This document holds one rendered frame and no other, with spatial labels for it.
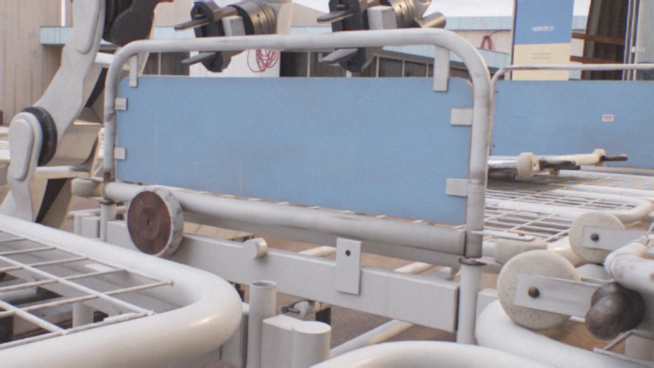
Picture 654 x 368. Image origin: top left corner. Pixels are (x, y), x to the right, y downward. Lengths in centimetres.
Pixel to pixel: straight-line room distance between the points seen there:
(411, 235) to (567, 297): 38
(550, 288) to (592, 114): 234
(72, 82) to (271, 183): 70
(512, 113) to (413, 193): 207
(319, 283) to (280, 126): 25
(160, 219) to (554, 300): 73
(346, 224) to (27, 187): 93
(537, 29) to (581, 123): 969
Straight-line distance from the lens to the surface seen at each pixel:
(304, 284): 99
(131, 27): 154
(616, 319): 45
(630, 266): 48
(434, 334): 216
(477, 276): 86
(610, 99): 285
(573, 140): 288
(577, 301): 54
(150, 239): 114
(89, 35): 152
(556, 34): 1239
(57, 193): 179
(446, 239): 86
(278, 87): 102
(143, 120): 123
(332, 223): 95
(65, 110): 162
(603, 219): 85
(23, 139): 166
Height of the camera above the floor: 66
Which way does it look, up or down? 5 degrees down
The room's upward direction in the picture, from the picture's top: 3 degrees clockwise
